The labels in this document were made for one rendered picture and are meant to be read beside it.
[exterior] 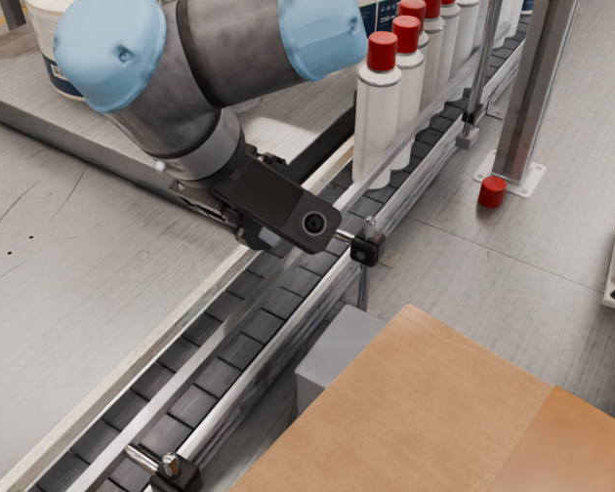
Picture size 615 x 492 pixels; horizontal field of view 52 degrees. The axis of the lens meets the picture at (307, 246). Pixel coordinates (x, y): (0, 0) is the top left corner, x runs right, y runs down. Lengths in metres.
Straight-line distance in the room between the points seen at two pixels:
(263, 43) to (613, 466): 0.30
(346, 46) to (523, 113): 0.55
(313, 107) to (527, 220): 0.36
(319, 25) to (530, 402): 0.25
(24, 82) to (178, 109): 0.75
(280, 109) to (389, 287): 0.36
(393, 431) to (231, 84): 0.23
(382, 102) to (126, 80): 0.41
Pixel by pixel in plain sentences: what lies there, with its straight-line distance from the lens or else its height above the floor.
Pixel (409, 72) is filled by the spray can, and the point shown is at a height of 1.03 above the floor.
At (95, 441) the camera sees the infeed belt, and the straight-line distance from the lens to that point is 0.64.
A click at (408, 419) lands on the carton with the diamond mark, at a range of 0.34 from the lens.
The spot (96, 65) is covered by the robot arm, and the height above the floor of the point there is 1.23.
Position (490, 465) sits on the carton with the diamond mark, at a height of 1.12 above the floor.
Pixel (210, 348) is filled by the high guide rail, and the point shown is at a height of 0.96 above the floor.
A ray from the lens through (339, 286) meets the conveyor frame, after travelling 0.75.
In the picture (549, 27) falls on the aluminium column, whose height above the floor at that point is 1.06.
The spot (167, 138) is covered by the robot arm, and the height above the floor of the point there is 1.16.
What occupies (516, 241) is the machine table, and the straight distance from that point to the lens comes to 0.89.
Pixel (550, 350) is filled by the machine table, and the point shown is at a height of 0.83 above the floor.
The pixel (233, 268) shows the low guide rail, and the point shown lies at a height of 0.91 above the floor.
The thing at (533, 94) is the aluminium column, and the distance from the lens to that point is 0.90.
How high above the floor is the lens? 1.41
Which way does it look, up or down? 44 degrees down
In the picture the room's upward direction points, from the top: straight up
